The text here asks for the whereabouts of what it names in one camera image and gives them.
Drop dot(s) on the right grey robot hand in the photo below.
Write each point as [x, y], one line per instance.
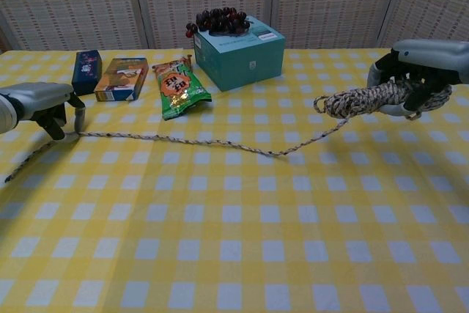
[436, 58]

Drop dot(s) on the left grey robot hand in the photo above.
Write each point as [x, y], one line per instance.
[40, 98]

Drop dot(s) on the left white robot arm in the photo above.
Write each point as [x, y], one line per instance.
[6, 117]

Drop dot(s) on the dark blue carton box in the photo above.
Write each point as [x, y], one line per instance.
[86, 73]

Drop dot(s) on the orange brown carton box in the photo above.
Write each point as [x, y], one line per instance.
[121, 80]

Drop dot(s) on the woven folding screen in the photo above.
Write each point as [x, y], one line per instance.
[91, 1]

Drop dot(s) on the green orange snack bag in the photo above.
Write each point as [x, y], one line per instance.
[179, 89]

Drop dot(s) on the teal cardboard box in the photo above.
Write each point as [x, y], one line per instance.
[242, 58]

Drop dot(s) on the dark red grape bunch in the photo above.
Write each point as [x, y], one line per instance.
[220, 20]

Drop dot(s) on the yellow white checked tablecloth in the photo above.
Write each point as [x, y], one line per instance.
[234, 225]

